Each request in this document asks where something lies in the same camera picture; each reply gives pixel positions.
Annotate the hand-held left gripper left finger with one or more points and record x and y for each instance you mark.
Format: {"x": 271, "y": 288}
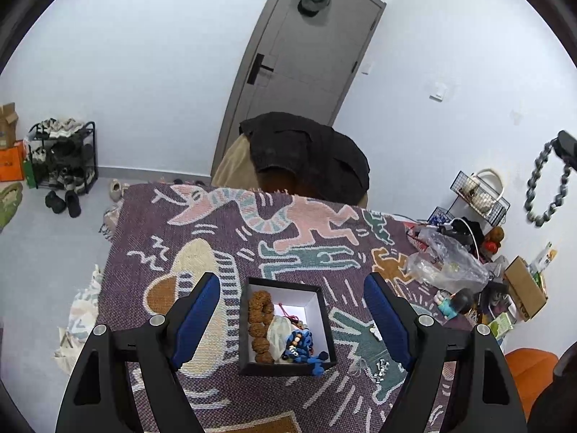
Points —
{"x": 194, "y": 320}

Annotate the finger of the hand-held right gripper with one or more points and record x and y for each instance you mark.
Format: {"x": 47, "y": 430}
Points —
{"x": 569, "y": 146}

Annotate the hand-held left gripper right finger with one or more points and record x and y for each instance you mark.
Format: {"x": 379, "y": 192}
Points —
{"x": 390, "y": 320}

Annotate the white translucent pouch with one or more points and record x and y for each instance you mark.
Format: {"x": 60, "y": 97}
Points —
{"x": 278, "y": 331}

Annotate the black jewelry box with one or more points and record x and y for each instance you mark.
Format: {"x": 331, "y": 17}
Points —
{"x": 288, "y": 371}

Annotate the small white earrings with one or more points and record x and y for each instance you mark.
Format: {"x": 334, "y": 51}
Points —
{"x": 374, "y": 332}

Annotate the black-headed doll figure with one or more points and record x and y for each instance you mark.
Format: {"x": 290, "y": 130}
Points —
{"x": 462, "y": 301}

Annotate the clear plastic bag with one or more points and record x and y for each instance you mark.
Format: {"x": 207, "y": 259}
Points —
{"x": 450, "y": 264}

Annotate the white handbag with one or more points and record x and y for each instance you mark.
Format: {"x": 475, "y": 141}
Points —
{"x": 482, "y": 198}

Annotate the green carton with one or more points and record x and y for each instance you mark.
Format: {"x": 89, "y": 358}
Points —
{"x": 501, "y": 325}

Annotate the printed blanket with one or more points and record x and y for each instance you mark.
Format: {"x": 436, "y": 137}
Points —
{"x": 315, "y": 234}

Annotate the yellow green packet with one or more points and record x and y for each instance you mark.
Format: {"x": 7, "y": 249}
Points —
{"x": 543, "y": 259}

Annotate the brown plush toy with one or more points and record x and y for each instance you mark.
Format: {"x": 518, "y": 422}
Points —
{"x": 494, "y": 237}

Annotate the large cardboard box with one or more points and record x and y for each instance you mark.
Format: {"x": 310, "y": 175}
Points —
{"x": 525, "y": 291}

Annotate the orange stool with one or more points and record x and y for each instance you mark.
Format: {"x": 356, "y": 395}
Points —
{"x": 527, "y": 370}

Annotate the beige shoe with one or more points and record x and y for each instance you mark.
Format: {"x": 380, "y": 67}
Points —
{"x": 118, "y": 190}

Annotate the tan chair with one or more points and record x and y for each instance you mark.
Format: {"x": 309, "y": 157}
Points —
{"x": 234, "y": 167}

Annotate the black jacket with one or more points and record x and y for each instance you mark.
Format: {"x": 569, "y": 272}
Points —
{"x": 306, "y": 144}

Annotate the black shoe rack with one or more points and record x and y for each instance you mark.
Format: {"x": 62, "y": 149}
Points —
{"x": 63, "y": 158}

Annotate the green floor mat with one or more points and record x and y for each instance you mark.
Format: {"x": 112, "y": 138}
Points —
{"x": 9, "y": 205}

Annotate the orange box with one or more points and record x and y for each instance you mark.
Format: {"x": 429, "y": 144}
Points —
{"x": 11, "y": 162}

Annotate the grey door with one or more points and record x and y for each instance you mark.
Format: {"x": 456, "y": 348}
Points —
{"x": 306, "y": 76}

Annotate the small cardboard box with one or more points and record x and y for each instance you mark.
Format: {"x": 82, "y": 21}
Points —
{"x": 8, "y": 124}

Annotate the grey cap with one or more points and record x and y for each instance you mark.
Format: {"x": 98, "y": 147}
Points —
{"x": 314, "y": 0}

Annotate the white light switch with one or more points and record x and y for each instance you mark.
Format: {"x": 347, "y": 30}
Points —
{"x": 437, "y": 91}

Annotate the small white wall switch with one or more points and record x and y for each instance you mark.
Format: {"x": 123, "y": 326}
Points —
{"x": 367, "y": 67}

